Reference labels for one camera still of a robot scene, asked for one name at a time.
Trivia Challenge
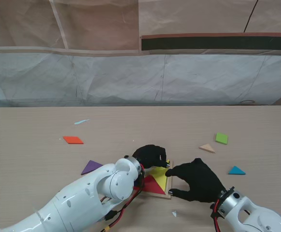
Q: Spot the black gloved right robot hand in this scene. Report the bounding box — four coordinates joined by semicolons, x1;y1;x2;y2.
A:
166;158;227;203

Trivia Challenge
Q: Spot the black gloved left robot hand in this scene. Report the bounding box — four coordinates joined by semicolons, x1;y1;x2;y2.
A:
132;144;171;170

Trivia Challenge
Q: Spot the yellow large tangram triangle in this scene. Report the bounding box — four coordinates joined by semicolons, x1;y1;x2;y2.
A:
152;159;171;193

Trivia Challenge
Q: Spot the red large tangram triangle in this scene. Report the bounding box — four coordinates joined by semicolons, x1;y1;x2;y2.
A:
142;175;167;195

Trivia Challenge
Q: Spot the square wooden tangram tray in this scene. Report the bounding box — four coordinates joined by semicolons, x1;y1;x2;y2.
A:
137;159;174;200

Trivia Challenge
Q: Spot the blue small tangram triangle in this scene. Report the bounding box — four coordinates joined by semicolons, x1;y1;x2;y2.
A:
228;165;246;175

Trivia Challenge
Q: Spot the natural wood tangram triangle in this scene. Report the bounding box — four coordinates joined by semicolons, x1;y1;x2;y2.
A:
198;143;216;154

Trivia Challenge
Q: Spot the green tangram square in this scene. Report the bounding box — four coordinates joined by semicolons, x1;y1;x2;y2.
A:
214;132;229;145

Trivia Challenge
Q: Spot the purple tangram triangle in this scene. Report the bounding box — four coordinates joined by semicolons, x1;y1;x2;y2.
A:
81;159;104;176

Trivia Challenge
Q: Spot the orange tangram parallelogram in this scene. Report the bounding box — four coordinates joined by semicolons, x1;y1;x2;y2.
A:
63;136;84;145

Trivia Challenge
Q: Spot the marble print backdrop sheet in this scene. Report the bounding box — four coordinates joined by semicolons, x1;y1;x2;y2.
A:
0;47;281;108

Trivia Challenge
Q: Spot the black strip with red edge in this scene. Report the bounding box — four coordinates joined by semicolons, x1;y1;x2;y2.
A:
140;33;281;55

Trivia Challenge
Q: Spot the beige paper backdrop sheet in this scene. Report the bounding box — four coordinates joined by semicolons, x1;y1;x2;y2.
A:
0;0;281;58

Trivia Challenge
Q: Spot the red black right hand cable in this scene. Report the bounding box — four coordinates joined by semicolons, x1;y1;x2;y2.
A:
212;200;223;232

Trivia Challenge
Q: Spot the red black hand cable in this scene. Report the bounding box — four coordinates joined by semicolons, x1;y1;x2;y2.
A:
212;200;223;232
97;164;146;232

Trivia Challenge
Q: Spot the red black left hand cable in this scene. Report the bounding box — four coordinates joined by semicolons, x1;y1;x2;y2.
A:
97;164;146;232

